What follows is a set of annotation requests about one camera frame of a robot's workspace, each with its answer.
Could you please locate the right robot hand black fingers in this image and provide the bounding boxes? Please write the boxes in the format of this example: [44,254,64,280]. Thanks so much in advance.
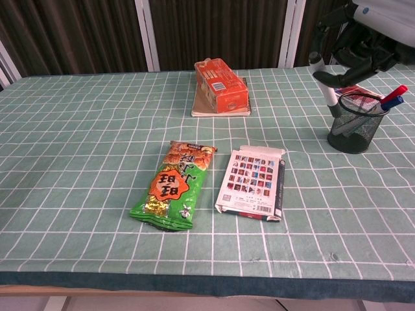
[312,5,398,87]

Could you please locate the white marker with black cap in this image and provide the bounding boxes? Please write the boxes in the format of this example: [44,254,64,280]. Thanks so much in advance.
[308,51,342,119]

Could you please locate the marker with red cap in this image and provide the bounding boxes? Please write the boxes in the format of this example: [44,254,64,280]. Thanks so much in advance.
[379,84,409,105]

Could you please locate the marker with blue cap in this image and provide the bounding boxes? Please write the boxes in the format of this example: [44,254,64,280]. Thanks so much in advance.
[381,95,405,113]

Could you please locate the black mesh pen holder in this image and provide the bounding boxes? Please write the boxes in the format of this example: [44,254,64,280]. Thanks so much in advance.
[327,93,391,154]

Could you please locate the red and white postcard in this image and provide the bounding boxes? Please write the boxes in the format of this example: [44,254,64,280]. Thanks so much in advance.
[333,84,385,113]

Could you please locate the orange carton box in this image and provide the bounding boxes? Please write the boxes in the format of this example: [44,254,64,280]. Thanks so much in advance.
[194,57,250,113]

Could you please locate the white photo card box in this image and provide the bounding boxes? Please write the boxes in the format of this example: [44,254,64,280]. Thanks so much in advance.
[215,144,287,223]

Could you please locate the brown spiral notebook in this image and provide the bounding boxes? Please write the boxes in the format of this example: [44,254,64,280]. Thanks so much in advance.
[190,76,253,118]

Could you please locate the green snack bag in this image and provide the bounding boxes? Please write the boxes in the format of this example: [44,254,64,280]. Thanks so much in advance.
[129,140,217,231]

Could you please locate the green grid tablecloth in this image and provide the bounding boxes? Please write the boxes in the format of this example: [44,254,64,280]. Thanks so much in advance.
[0,64,415,294]

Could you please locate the white frame post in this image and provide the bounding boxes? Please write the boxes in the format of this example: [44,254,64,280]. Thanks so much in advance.
[134,0,161,73]
[0,40,22,89]
[278,0,306,69]

